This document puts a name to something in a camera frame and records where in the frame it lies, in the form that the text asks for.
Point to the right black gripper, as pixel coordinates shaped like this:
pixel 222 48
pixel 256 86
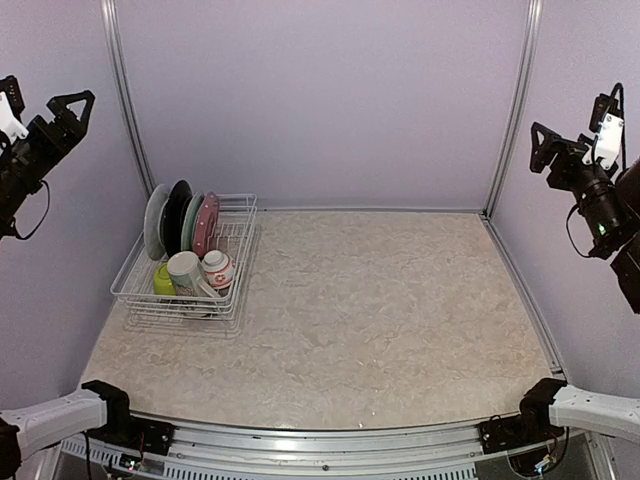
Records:
pixel 569 148

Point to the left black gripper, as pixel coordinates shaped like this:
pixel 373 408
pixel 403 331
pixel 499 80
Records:
pixel 58 145

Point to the red floral plate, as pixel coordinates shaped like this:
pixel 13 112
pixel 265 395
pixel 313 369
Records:
pixel 153 212

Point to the black striped plate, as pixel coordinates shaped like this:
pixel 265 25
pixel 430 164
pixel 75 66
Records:
pixel 174 211

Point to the light teal plate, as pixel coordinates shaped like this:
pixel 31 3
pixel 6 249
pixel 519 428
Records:
pixel 189 222

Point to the pink polka dot dish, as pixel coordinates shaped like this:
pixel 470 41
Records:
pixel 205 224

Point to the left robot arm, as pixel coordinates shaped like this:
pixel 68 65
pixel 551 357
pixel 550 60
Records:
pixel 95 404

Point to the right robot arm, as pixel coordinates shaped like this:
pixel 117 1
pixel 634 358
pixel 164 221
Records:
pixel 557 403

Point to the white patterned mug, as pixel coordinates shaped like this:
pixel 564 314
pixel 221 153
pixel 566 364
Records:
pixel 188 277

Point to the green cup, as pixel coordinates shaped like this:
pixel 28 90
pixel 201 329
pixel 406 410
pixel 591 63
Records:
pixel 162 282

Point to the red white patterned bowl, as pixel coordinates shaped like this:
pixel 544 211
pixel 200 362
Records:
pixel 219 269

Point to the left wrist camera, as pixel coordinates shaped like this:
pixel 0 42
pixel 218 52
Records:
pixel 12 106

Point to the left aluminium corner post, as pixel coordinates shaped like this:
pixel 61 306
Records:
pixel 115 49

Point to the aluminium corner post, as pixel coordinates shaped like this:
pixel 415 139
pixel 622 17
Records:
pixel 115 49
pixel 517 107

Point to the right aluminium corner post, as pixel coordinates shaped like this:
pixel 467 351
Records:
pixel 517 107

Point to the white wire dish rack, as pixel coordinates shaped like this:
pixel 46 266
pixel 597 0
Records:
pixel 236 234

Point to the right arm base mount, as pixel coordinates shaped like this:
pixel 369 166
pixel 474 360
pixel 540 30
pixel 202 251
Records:
pixel 498 434

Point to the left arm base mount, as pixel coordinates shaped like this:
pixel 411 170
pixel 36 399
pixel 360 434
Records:
pixel 140 434

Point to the aluminium front rail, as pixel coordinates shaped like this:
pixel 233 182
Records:
pixel 200 450

